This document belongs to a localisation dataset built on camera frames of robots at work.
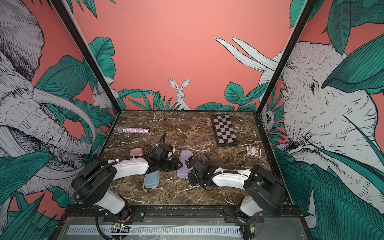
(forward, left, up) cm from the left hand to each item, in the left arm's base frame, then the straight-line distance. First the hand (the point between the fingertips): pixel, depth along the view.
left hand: (183, 164), depth 88 cm
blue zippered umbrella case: (-9, +17, +1) cm, 19 cm away
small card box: (+8, -46, -2) cm, 47 cm away
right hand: (-6, -4, -2) cm, 7 cm away
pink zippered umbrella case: (+10, +30, -1) cm, 32 cm away
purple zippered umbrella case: (+7, -1, -1) cm, 7 cm away
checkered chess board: (+25, -30, -1) cm, 38 cm away
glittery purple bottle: (+28, +45, 0) cm, 53 cm away
